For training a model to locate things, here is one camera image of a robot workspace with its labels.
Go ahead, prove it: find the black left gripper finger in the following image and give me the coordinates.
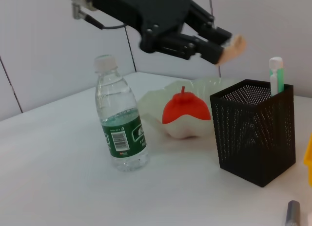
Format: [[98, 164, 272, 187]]
[[157, 33, 224, 65], [184, 0, 233, 46]]

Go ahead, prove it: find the red-orange toy orange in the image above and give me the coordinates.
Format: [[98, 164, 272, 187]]
[[162, 86, 212, 124]]

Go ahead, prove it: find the left gripper plug and cable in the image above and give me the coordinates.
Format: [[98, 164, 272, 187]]
[[72, 3, 127, 31]]

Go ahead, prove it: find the beige eraser with barcode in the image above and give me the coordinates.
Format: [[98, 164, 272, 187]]
[[216, 35, 247, 66]]

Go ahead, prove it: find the black mesh pen holder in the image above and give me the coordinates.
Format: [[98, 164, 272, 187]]
[[209, 79, 297, 188]]

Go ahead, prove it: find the yellow translucent plastic bin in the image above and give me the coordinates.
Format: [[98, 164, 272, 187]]
[[303, 132, 312, 187]]

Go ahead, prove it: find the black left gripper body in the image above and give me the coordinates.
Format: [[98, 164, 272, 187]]
[[91, 0, 193, 54]]

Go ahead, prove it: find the clear green-label water bottle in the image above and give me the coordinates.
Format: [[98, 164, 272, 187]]
[[94, 54, 151, 172]]

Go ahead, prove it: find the translucent green glass fruit plate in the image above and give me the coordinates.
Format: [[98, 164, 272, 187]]
[[136, 76, 247, 140]]

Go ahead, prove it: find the silver glitter pen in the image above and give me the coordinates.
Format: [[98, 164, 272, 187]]
[[284, 200, 302, 226]]

